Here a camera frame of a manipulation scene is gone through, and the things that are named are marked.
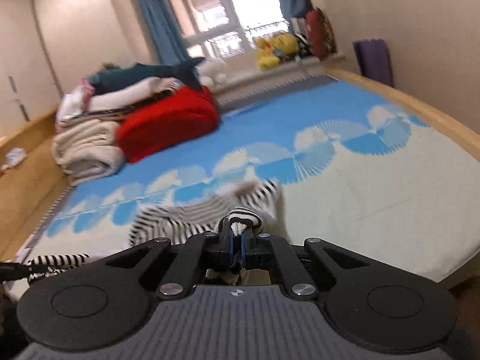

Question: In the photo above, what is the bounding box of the black white striped garment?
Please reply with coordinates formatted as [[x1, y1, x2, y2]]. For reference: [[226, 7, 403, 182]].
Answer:
[[26, 179, 281, 285]]

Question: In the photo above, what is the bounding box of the blue white patterned bedsheet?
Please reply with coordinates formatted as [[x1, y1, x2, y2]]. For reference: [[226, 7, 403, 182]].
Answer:
[[19, 77, 479, 283]]

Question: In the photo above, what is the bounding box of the red pillow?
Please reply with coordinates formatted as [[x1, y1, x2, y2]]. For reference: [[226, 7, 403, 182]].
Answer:
[[115, 86, 221, 164]]

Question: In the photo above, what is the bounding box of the beige folded blanket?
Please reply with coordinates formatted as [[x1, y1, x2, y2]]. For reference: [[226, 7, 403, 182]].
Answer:
[[51, 119, 125, 186]]

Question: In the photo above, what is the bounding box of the white folded bedding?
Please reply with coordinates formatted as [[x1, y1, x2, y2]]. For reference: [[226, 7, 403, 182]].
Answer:
[[55, 77, 183, 131]]

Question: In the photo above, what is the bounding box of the white plush toy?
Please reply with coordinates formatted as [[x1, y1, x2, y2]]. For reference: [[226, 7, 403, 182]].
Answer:
[[196, 58, 227, 90]]

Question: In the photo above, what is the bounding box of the teal shark plush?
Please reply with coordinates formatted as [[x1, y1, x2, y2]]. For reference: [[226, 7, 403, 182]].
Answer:
[[87, 57, 205, 95]]

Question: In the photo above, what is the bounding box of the pink white cloth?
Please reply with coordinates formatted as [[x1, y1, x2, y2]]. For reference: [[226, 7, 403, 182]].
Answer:
[[57, 77, 95, 119]]

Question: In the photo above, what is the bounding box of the yellow plush toy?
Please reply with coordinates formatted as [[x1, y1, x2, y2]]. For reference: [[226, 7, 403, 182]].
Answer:
[[253, 33, 299, 70]]

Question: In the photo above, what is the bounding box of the blue curtain left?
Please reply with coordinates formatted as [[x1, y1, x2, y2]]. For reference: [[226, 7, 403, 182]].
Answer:
[[137, 0, 190, 64]]

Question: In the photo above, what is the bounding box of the dark red cushion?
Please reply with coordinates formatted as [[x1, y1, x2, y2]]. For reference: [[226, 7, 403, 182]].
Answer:
[[306, 8, 337, 60]]

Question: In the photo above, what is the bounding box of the wooden bed frame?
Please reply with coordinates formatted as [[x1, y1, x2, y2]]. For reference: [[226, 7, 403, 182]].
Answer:
[[325, 67, 480, 160]]

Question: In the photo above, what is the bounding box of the window with white frame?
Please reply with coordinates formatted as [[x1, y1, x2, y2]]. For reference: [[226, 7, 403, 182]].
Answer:
[[168, 0, 290, 59]]

